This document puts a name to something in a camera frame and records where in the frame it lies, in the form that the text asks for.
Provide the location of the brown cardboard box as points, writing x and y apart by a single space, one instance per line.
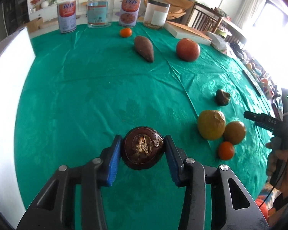
35 24

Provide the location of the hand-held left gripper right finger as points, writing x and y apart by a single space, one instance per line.
174 163

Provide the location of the basket of fruit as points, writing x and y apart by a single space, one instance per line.
253 68

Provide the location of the yellow green pear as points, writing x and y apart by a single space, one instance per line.
211 124

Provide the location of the red apple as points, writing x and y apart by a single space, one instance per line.
187 49

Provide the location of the white cardboard box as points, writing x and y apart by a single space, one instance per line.
7 100

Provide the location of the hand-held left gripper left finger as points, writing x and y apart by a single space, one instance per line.
112 163

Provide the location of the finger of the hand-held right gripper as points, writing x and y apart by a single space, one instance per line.
253 118

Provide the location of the white window curtain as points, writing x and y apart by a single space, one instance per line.
250 2

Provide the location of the red flowers in vase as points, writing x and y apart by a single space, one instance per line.
36 1

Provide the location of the dark wooden chair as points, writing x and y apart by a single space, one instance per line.
206 16

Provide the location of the white plastic bag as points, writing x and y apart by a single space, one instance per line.
218 40

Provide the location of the green tablecloth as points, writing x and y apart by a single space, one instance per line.
86 100

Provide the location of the dark brown water chestnut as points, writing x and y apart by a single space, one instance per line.
222 97

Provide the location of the brown sweet potato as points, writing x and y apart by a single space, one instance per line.
144 48

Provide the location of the orange lounge chair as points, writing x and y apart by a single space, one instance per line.
177 4

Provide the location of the brownish green pear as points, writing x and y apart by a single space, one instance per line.
235 133

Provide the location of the dark brown mangosteen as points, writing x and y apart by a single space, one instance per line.
141 148

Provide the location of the black lid jar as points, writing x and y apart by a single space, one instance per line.
156 15

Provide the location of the small orange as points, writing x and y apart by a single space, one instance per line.
226 151
125 32

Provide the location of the red label can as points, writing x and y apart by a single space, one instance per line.
129 10
66 16

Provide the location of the dark glass cabinet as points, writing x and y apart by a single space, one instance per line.
15 7

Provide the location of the clear glass jar gold lid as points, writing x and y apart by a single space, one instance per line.
99 10

